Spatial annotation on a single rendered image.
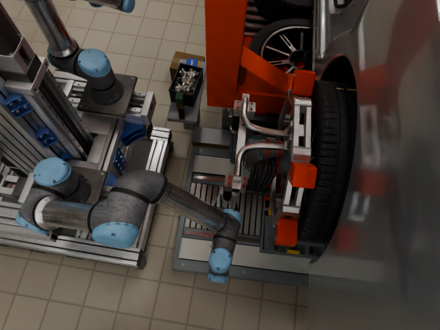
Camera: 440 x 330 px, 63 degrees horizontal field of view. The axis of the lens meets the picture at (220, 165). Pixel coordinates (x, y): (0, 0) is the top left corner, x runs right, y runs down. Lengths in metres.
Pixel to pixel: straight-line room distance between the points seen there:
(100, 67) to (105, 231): 0.78
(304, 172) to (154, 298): 1.35
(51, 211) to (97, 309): 1.13
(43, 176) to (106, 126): 0.51
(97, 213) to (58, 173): 0.35
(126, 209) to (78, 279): 1.38
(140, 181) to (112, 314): 1.34
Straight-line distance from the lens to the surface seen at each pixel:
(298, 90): 1.43
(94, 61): 1.60
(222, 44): 1.63
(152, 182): 1.07
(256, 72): 1.80
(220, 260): 1.22
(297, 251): 2.12
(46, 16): 1.52
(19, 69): 1.29
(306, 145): 1.27
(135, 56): 2.98
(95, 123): 1.81
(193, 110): 2.09
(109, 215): 1.02
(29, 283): 2.46
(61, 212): 1.23
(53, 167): 1.39
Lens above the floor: 2.21
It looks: 66 degrees down
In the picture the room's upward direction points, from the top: 3 degrees clockwise
